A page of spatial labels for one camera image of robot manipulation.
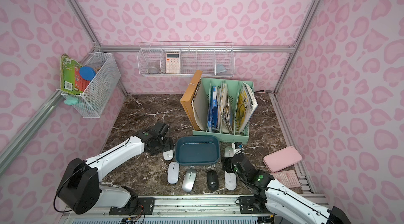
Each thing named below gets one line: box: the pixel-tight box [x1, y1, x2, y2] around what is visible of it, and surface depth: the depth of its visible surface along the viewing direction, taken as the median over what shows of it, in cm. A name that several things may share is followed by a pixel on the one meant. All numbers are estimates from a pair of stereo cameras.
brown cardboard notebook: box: [179, 69, 209, 131], surface depth 82 cm
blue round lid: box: [78, 66, 97, 81], surface depth 77 cm
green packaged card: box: [59, 53, 91, 95], surface depth 72 cm
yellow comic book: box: [236, 82, 259, 134], surface depth 88 cm
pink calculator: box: [165, 53, 180, 75], surface depth 97 cm
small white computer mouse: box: [162, 149, 174, 161], surface depth 90 cm
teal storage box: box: [175, 135, 221, 166], surface depth 94 cm
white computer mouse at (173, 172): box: [167, 161, 180, 185], surface depth 84 cm
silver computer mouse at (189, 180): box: [182, 168, 197, 193], surface depth 82 cm
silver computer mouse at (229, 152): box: [224, 146, 235, 158], surface depth 91 cm
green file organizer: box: [192, 77, 259, 144], surface depth 92 cm
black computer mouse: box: [206, 169, 220, 191], surface depth 81 cm
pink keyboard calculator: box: [269, 169, 302, 189], surface depth 82 cm
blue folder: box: [207, 85, 219, 132], surface depth 90 cm
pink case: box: [262, 146, 303, 173], surface depth 87 cm
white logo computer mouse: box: [224, 170, 237, 190], surface depth 80 cm
